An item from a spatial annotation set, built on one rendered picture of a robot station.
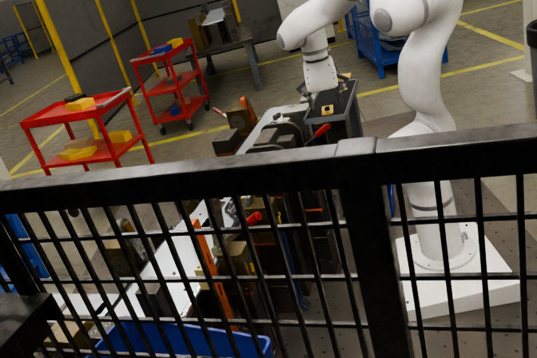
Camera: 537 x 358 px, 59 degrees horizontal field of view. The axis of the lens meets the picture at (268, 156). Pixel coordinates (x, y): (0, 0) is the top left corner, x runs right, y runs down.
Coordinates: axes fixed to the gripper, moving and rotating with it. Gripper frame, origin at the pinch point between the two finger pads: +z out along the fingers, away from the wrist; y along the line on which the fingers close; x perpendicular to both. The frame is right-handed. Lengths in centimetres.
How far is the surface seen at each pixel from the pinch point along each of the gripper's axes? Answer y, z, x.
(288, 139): 11.9, 2.6, 18.1
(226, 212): 34.1, 18.1, 28.9
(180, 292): 39, 18, 63
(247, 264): 23, 18, 56
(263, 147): 17.8, -0.5, 28.2
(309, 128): 9.3, 14.9, -19.2
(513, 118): -128, 119, -222
